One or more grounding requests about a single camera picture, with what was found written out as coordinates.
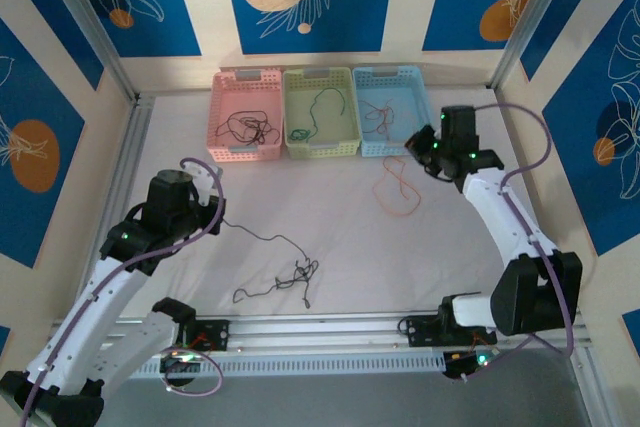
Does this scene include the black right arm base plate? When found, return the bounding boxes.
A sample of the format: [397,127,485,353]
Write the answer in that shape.
[403,315,499,348]

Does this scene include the long grooved aluminium rail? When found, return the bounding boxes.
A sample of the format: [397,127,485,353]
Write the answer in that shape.
[49,314,594,361]

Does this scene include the aluminium table side rail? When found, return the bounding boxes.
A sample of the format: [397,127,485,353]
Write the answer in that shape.
[72,94,155,321]

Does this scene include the coloured wires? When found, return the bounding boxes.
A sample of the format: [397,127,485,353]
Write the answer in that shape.
[372,155,422,218]
[221,219,321,309]

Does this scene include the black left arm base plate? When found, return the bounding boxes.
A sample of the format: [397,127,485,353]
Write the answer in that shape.
[179,319,230,353]

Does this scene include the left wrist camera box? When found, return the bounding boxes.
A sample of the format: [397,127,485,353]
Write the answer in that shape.
[192,160,225,207]

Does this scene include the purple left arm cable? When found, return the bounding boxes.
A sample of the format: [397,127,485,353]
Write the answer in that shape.
[19,157,225,427]

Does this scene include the green plastic basket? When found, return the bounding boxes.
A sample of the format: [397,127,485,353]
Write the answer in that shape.
[282,66,362,159]

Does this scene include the aluminium frame post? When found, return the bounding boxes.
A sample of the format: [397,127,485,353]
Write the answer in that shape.
[489,0,584,92]
[574,346,624,427]
[37,0,141,103]

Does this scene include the thin red wire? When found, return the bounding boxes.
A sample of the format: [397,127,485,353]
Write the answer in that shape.
[359,99,417,141]

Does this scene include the pink plastic basket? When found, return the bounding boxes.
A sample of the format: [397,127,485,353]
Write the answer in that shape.
[206,68,287,164]

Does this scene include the blue plastic basket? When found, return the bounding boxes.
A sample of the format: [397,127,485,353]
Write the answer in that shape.
[352,64,438,158]

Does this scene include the white slotted cable duct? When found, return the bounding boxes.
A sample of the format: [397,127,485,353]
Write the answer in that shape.
[132,350,451,381]

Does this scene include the thin black wire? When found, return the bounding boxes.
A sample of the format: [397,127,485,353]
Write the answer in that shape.
[242,115,282,147]
[213,108,270,144]

